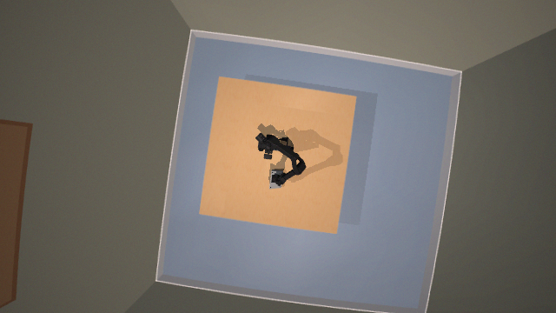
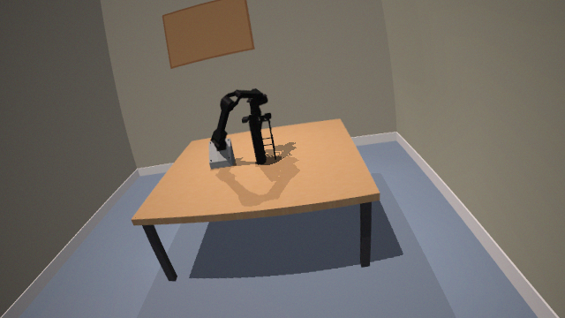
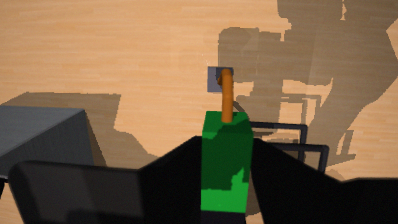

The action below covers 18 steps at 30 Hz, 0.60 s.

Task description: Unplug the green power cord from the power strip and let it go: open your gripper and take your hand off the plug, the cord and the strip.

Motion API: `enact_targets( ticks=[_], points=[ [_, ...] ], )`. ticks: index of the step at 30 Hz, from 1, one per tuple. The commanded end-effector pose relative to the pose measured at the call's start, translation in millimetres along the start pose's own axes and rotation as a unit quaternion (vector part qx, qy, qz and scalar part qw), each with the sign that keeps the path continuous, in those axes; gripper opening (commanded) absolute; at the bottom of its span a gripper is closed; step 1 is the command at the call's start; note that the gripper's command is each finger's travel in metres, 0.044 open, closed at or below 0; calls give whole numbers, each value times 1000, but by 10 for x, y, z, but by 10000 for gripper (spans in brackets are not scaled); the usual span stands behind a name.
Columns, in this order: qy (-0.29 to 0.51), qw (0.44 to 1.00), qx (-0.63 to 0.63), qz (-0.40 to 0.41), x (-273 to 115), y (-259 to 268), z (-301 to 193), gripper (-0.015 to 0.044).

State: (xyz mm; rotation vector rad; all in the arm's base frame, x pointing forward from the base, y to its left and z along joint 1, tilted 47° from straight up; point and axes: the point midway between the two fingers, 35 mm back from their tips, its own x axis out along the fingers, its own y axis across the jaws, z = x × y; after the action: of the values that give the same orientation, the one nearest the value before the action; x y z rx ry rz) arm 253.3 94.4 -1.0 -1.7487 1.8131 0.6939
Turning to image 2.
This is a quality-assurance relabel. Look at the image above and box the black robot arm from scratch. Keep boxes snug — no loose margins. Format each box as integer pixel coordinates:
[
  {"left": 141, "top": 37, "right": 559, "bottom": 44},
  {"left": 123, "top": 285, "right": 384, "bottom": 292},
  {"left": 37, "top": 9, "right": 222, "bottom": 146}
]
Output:
[{"left": 211, "top": 88, "right": 267, "bottom": 151}]

